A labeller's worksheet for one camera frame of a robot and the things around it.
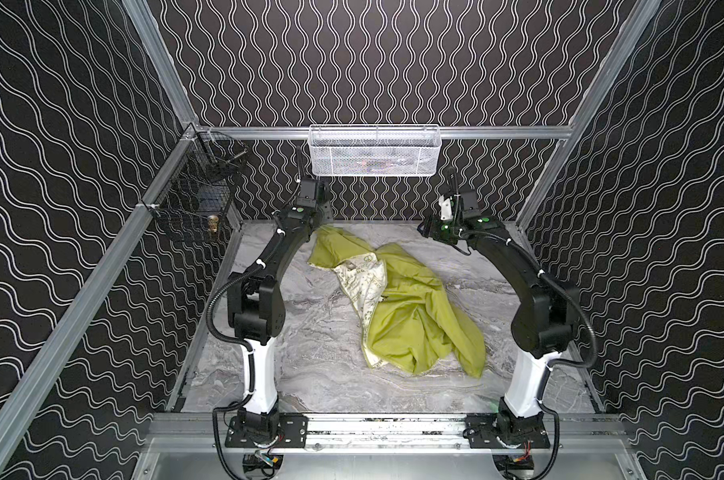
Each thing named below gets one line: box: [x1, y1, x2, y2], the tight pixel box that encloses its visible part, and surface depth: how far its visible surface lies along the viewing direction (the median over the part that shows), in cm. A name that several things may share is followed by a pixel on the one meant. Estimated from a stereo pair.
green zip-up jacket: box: [308, 226, 486, 377], surface depth 87 cm
